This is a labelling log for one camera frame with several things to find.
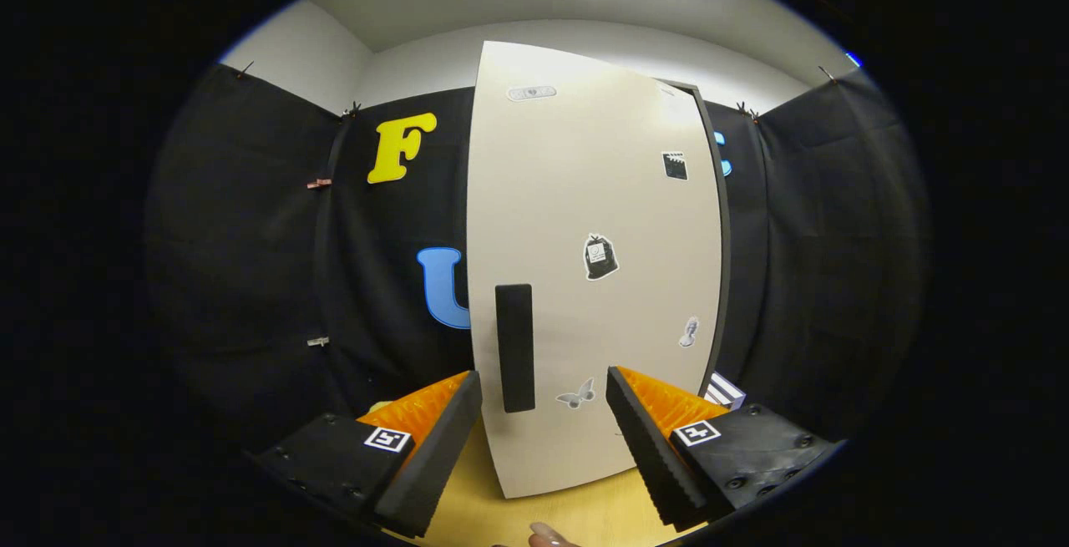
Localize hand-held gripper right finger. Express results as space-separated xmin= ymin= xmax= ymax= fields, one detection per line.
xmin=605 ymin=365 xmax=844 ymax=533

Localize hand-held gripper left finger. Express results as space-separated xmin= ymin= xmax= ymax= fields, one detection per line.
xmin=251 ymin=369 xmax=484 ymax=539

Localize black door handle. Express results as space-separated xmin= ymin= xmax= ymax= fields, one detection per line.
xmin=494 ymin=283 xmax=536 ymax=413

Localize white blue book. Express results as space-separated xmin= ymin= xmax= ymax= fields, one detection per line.
xmin=714 ymin=372 xmax=747 ymax=411

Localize black backdrop cloth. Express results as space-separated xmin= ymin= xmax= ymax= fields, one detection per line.
xmin=144 ymin=63 xmax=932 ymax=456

